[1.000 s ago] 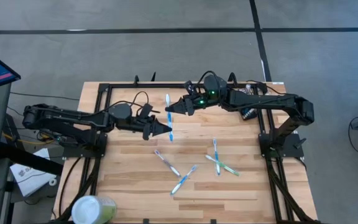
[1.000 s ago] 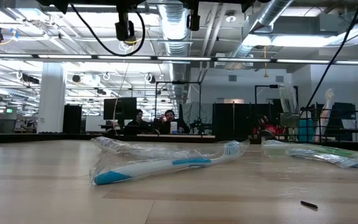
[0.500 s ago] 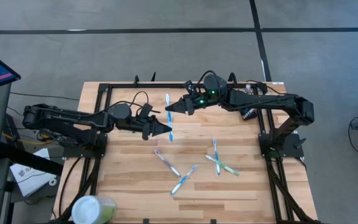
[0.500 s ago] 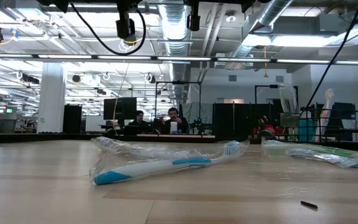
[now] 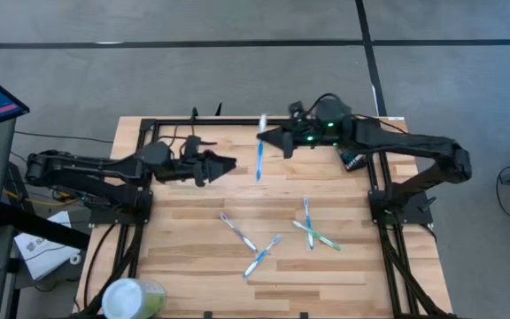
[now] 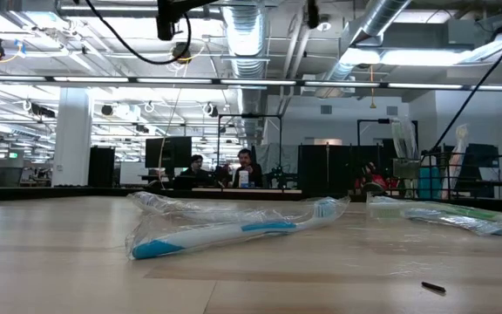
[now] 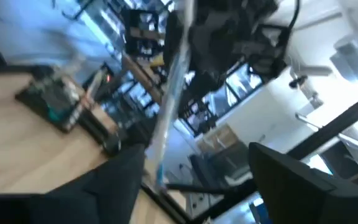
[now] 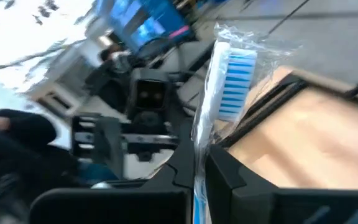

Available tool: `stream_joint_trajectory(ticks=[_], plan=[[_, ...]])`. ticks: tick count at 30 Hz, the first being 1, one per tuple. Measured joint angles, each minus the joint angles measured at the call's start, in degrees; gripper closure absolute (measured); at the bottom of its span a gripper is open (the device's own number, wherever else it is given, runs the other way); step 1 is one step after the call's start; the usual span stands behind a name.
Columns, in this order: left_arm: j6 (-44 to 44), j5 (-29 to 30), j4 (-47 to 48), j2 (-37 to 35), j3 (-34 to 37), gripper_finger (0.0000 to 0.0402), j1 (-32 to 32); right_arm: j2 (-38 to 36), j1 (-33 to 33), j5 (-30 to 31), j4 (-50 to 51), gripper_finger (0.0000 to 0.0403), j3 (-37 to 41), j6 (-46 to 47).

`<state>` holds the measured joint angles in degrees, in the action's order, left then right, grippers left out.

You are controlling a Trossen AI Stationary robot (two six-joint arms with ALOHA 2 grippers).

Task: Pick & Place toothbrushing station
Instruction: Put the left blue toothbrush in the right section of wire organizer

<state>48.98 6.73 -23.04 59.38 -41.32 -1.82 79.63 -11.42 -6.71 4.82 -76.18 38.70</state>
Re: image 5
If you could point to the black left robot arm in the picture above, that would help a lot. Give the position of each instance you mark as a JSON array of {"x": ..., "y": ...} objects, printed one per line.
[{"x": 95, "y": 164}]

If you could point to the black pointed frame bracket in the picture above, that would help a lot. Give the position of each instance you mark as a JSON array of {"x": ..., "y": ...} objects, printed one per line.
[
  {"x": 218, "y": 109},
  {"x": 195, "y": 113}
]

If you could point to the green white wrapped toothbrush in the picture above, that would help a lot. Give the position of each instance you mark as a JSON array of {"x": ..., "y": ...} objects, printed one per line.
[{"x": 319, "y": 236}]

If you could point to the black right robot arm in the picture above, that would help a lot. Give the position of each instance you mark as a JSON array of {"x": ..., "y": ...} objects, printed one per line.
[{"x": 405, "y": 142}]

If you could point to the blue white toothbrush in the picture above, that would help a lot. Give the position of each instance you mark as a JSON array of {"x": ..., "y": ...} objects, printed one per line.
[
  {"x": 261, "y": 257},
  {"x": 260, "y": 155},
  {"x": 308, "y": 223}
]

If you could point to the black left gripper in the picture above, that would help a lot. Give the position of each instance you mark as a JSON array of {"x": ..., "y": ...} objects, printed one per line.
[{"x": 184, "y": 168}]

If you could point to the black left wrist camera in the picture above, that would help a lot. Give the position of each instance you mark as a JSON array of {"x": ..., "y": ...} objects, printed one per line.
[{"x": 191, "y": 145}]

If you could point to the white green wipes canister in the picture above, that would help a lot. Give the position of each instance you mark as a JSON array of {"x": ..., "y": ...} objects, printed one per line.
[{"x": 131, "y": 299}]

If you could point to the black cart leg beam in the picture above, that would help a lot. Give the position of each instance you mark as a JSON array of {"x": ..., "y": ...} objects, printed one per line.
[{"x": 42, "y": 228}]

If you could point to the white tape roll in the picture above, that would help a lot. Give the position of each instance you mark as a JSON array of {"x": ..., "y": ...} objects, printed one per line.
[{"x": 75, "y": 258}]

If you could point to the white paper box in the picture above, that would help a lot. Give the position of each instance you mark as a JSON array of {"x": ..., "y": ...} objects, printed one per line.
[{"x": 44, "y": 250}]

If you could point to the black aluminium table frame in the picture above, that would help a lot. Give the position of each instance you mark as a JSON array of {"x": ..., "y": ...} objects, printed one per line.
[{"x": 237, "y": 122}]

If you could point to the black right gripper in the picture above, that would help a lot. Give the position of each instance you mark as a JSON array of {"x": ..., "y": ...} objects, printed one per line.
[{"x": 326, "y": 126}]

